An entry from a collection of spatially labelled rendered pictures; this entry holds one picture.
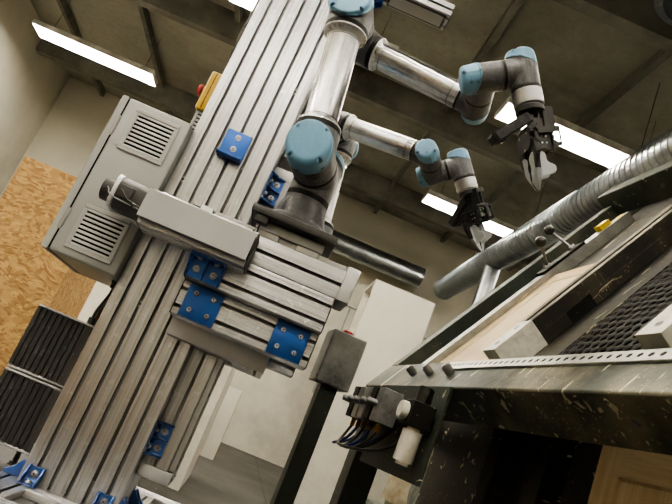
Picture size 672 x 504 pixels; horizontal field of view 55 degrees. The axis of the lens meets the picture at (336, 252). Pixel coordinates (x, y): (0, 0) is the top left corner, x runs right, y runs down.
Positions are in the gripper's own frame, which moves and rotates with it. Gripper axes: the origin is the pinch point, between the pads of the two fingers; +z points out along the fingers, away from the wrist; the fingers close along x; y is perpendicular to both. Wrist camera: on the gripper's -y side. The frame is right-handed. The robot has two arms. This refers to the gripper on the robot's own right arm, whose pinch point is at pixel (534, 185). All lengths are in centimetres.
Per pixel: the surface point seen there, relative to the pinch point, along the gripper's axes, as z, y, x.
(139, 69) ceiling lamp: -365, -172, 597
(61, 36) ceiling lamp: -411, -262, 597
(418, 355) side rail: 33, -11, 82
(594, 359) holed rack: 43, -12, -34
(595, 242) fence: 2, 50, 62
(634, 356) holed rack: 43, -11, -44
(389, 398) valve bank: 46, -35, 27
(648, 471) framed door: 63, -1, -25
